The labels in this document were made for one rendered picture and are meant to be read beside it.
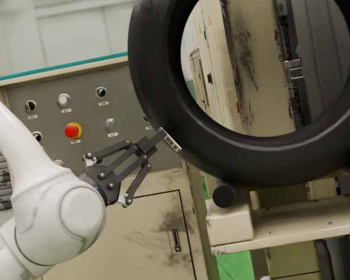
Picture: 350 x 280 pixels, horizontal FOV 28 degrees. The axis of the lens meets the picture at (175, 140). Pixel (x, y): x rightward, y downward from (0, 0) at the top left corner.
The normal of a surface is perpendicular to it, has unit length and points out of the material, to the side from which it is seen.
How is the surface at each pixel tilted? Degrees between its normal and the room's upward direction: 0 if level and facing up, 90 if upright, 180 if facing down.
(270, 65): 90
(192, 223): 90
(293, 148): 100
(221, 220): 90
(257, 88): 90
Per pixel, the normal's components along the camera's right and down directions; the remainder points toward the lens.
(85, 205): 0.56, -0.18
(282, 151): -0.07, 0.26
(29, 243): -0.71, 0.41
